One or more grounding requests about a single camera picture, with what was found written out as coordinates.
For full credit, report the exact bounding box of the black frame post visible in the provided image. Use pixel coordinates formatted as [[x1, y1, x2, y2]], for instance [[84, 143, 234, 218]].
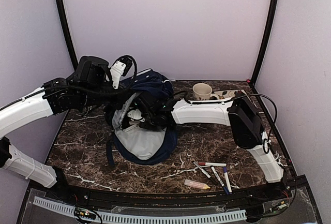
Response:
[[55, 0, 78, 69], [250, 0, 278, 85]]

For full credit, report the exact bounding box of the black cap white marker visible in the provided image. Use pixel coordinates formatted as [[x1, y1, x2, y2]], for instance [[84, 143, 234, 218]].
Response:
[[193, 161, 210, 179]]

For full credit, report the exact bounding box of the black front rail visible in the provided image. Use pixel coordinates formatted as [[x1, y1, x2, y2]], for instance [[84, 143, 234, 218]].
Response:
[[27, 176, 308, 209]]

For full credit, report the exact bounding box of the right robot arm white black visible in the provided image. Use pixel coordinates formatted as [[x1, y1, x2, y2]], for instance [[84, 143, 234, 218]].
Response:
[[131, 92, 284, 200]]

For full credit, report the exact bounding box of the red cap white marker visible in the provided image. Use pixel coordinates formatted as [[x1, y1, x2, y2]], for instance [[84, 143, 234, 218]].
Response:
[[198, 162, 227, 167]]

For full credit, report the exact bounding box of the navy blue student backpack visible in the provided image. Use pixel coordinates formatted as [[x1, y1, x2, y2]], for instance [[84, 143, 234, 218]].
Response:
[[103, 69, 177, 167]]

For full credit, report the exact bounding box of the cream floral ceramic mug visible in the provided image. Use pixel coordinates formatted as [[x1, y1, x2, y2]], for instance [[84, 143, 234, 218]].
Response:
[[192, 83, 220, 100]]

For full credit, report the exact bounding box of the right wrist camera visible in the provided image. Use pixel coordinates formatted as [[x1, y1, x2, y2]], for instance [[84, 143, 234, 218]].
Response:
[[123, 108, 145, 132]]

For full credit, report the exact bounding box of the blue cap white marker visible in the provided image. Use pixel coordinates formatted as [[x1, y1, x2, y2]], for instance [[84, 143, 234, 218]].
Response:
[[223, 167, 232, 194]]

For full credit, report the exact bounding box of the left black frame post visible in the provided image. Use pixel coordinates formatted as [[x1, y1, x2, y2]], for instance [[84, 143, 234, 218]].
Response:
[[55, 0, 78, 69]]

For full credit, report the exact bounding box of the black white marker middle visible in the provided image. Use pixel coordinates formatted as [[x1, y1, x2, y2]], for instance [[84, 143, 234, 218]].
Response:
[[210, 166, 225, 187]]

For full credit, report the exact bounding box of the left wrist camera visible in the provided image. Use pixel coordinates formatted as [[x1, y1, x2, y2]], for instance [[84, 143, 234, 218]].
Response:
[[110, 55, 138, 91]]

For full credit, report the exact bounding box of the yellow tip highlighter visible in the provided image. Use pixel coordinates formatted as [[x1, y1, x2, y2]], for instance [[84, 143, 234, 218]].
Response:
[[184, 180, 210, 190]]

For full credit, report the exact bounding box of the right black frame post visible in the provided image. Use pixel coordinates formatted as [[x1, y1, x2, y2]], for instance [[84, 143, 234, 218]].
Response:
[[250, 0, 278, 85]]

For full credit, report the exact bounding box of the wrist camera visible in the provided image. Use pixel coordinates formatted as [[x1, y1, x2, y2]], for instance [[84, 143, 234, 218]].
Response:
[[123, 108, 145, 132], [110, 55, 138, 91]]

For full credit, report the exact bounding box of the white slotted cable duct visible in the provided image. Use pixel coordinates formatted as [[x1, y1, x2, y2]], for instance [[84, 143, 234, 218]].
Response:
[[33, 197, 247, 223]]

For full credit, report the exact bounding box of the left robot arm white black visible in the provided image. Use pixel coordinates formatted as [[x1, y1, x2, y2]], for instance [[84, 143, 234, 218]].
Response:
[[1, 55, 138, 201]]

